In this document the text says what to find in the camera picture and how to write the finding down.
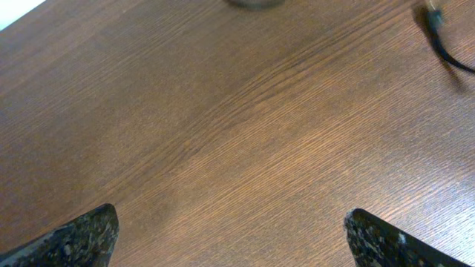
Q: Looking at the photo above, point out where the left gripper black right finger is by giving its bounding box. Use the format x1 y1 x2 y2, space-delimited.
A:
344 208 469 267

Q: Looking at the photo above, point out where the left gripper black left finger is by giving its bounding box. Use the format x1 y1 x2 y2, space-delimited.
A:
1 203 119 267

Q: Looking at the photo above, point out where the thin black USB cable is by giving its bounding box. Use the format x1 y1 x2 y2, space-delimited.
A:
222 0 475 75

